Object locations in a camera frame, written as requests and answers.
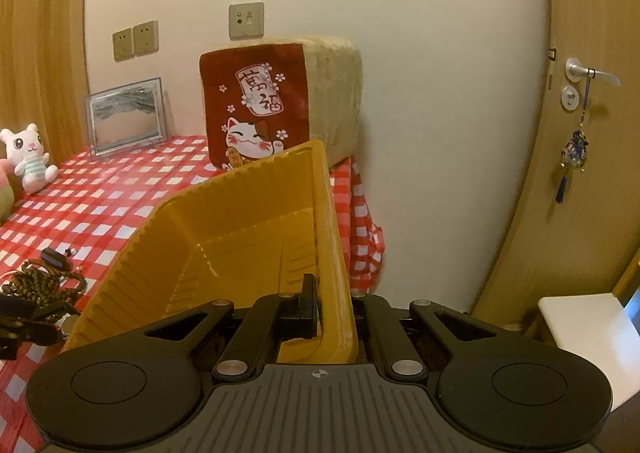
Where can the yellow plastic tray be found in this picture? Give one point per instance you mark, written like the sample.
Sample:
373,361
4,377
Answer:
250,232

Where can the silver framed sand picture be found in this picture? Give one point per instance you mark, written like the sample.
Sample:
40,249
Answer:
126,117

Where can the silver door lock knob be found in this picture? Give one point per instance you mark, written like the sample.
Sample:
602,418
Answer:
570,98

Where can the single wall socket plate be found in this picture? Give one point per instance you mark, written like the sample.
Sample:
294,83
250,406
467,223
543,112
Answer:
246,20

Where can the red white checkered tablecloth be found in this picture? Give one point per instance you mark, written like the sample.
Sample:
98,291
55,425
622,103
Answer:
94,207

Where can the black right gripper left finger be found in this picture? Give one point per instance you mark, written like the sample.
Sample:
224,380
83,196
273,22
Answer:
299,313

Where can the double wall power socket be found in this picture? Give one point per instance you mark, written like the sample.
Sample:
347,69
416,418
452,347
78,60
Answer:
140,40

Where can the wooden door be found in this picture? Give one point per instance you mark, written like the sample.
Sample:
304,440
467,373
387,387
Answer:
576,226

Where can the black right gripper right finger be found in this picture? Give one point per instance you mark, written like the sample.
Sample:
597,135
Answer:
359,310

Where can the blue tassel charm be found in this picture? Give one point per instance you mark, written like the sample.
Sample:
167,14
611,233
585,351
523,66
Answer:
574,154

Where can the white cat plush toy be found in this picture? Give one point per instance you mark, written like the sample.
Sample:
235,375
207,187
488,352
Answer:
30,162

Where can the silver door handle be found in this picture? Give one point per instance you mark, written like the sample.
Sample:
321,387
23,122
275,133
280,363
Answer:
575,71

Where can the pink green plush toy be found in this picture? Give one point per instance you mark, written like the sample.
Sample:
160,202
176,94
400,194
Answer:
7,198

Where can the white chair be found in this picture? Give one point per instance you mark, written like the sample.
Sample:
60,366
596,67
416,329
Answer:
597,328

